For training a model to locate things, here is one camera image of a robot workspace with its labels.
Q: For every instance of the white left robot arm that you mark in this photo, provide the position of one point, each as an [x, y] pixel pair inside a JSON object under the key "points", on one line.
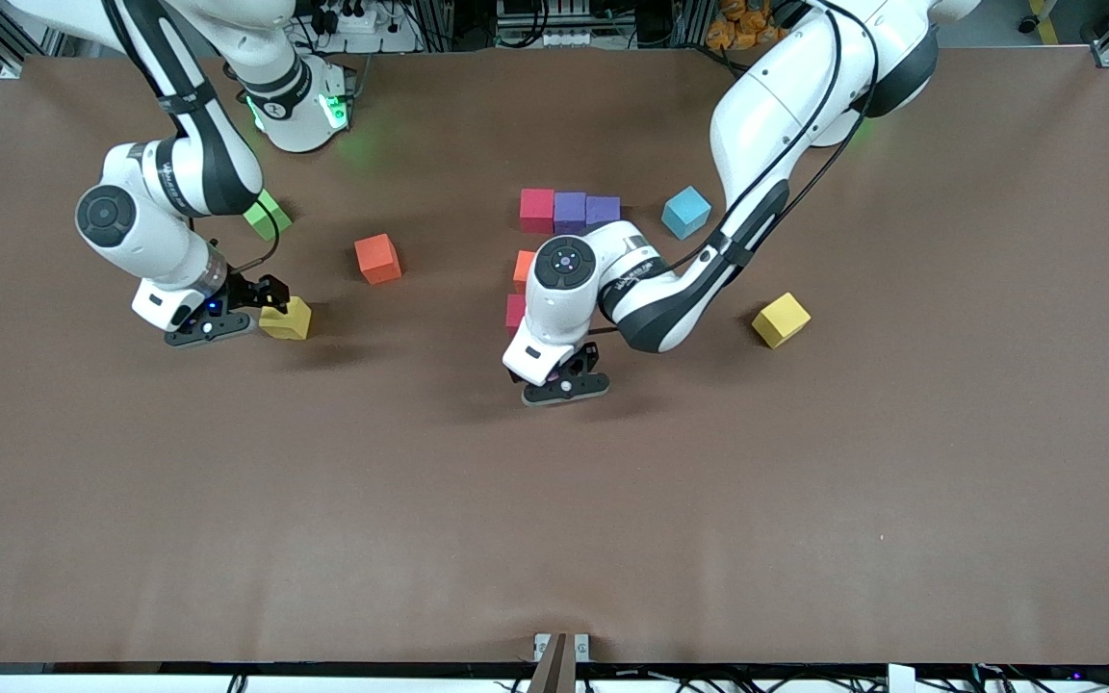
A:
{"points": [[776, 115]]}

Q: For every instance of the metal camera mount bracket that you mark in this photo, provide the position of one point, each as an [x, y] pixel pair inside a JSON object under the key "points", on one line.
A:
{"points": [[542, 645]]}

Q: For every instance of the orange foam cube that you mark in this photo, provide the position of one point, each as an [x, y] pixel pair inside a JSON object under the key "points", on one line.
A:
{"points": [[523, 268], [376, 258]]}

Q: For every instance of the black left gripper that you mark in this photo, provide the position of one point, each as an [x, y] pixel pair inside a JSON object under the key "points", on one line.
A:
{"points": [[581, 363]]}

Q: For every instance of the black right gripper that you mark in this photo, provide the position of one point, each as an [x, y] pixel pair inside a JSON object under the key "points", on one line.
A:
{"points": [[245, 292]]}

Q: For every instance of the purple foam cube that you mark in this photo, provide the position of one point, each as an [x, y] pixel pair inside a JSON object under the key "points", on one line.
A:
{"points": [[603, 208], [569, 212]]}

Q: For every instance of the bag of orange items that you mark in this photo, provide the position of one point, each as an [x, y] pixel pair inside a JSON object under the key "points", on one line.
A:
{"points": [[737, 29]]}

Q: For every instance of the white power strip with plugs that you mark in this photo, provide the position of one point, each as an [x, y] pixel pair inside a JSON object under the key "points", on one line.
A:
{"points": [[376, 38]]}

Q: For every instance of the green foam cube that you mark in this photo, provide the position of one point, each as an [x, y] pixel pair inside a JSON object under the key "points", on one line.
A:
{"points": [[273, 219]]}

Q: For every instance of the blue foam cube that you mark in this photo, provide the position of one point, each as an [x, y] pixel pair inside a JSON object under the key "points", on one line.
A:
{"points": [[686, 212]]}

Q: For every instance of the red foam cube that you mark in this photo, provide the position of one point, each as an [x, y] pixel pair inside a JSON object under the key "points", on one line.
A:
{"points": [[514, 313], [535, 210]]}

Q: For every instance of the yellow foam cube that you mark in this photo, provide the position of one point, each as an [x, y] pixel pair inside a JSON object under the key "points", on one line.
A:
{"points": [[287, 322], [781, 320]]}

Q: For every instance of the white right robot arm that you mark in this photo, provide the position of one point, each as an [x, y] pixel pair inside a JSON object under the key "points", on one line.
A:
{"points": [[179, 173]]}

